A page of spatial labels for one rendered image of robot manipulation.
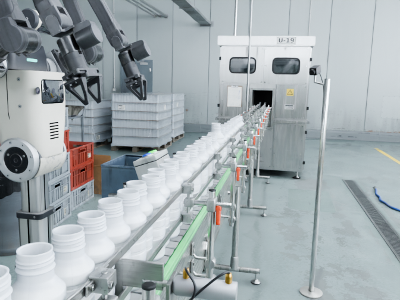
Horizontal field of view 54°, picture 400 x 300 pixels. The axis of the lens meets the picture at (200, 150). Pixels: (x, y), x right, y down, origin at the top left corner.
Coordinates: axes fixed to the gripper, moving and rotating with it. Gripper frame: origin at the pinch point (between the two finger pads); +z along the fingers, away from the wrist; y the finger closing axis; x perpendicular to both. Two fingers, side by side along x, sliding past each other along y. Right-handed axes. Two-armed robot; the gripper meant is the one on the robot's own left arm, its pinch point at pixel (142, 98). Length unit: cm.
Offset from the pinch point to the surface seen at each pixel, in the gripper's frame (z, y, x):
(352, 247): 170, 179, -84
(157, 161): 23.5, -37.8, -4.5
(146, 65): -183, 1021, 162
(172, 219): 35, -75, -11
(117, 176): 27.7, 26.6, 31.9
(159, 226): 32, -87, -11
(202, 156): 27, -40, -19
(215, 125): 21.2, -4.7, -23.6
